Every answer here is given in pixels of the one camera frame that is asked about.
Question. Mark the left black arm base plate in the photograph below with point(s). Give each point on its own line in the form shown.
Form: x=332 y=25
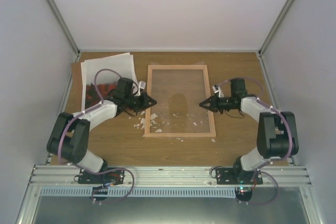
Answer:
x=110 y=178

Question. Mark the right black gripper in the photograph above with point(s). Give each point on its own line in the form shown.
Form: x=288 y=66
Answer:
x=213 y=105

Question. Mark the slotted grey cable duct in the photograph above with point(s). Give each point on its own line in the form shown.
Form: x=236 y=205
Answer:
x=179 y=192

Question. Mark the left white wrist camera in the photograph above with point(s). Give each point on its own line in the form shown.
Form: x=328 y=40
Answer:
x=141 y=87

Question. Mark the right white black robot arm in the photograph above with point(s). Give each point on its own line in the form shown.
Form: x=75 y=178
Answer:
x=277 y=137

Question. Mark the aluminium corner post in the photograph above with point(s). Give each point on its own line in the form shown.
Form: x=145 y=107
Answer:
x=57 y=14
x=285 y=9

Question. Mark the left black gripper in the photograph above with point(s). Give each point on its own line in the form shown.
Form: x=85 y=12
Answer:
x=146 y=98

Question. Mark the aluminium front mounting rail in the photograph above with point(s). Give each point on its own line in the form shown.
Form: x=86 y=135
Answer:
x=166 y=176

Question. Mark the right aluminium corner post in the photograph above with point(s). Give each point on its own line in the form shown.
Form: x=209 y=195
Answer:
x=285 y=9

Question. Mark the light wooden picture frame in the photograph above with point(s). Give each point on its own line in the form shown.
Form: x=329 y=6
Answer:
x=147 y=103

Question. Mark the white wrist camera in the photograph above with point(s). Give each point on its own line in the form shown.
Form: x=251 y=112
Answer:
x=218 y=91
x=141 y=87

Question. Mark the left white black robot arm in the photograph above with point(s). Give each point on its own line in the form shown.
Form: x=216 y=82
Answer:
x=70 y=135

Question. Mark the left aluminium corner post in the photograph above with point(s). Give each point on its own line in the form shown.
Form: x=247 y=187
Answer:
x=57 y=14

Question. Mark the clear plastic frame sheet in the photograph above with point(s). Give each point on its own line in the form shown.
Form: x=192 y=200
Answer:
x=181 y=90

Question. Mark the brown frame backing board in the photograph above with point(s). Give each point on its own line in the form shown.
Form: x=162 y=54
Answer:
x=77 y=79

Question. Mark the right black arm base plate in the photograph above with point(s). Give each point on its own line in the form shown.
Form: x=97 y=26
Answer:
x=227 y=176

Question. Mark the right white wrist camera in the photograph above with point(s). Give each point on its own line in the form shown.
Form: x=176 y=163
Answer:
x=218 y=91

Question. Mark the white paper sheet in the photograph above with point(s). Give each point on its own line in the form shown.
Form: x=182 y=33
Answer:
x=123 y=64

